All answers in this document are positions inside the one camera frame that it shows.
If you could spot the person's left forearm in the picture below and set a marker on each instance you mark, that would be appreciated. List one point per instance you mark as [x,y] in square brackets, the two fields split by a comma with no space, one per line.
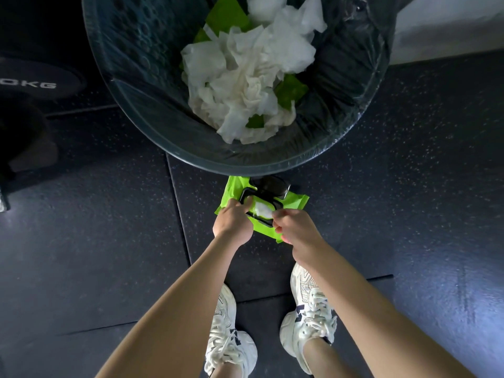
[177,318]

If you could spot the green crumpled wrapper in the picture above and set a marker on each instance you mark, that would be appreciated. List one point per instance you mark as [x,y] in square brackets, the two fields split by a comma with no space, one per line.
[291,90]
[228,15]

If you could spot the person's right leg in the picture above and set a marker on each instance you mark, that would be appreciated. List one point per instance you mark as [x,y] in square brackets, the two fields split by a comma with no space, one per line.
[327,362]

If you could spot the white metal rack leg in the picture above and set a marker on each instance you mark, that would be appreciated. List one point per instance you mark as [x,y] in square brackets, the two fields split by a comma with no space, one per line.
[4,200]

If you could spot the green wet wipes pack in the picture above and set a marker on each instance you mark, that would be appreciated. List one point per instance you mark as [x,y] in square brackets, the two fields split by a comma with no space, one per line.
[236,186]

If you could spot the white wet wipe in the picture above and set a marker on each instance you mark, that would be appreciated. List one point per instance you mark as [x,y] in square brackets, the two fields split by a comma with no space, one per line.
[263,210]

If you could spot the person's left hand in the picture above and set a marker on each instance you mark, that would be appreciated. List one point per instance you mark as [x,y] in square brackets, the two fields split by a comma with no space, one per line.
[234,224]

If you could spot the person's white sneaker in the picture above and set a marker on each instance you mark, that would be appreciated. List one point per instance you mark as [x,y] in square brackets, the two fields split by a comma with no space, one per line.
[228,342]
[311,311]

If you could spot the person's left white sneaker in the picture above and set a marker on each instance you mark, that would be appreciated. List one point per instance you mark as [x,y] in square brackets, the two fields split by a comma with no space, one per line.
[228,342]

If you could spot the person's right white sneaker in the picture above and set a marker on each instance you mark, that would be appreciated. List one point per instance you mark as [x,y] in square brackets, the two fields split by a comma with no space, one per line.
[311,311]

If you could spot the person's right hand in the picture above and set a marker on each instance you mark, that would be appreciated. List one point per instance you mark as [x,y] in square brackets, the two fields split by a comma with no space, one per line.
[301,234]

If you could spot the person's right forearm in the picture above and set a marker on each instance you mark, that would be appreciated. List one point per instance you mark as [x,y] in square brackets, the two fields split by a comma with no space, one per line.
[374,318]

